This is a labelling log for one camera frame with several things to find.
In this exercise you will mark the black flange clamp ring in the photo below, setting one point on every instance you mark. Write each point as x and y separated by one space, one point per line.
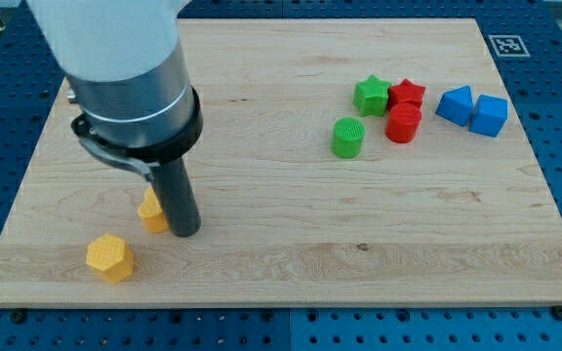
162 160

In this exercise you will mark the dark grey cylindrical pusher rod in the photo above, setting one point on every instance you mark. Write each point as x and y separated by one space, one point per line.
173 190

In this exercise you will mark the yellow heart block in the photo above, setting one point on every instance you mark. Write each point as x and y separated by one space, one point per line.
151 214

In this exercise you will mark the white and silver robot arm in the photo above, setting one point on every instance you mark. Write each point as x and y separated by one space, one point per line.
139 112

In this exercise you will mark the yellow hexagon block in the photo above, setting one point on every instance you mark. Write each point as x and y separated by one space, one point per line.
110 258

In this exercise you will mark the wooden board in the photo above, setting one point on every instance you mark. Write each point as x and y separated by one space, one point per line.
450 219

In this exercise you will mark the green cylinder block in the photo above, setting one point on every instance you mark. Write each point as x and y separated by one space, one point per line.
348 136

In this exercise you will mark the green star block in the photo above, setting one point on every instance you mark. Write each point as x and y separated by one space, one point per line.
370 96

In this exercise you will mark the red cylinder block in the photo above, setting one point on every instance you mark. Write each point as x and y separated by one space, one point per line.
403 122

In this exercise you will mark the red star block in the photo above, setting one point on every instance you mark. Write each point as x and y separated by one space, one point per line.
405 92

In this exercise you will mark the blue triangular block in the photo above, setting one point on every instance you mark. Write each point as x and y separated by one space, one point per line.
456 105

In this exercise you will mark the blue cube block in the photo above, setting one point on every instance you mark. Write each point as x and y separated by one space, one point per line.
488 116

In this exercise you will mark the white fiducial marker tag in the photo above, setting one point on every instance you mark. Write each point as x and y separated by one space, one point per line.
508 46

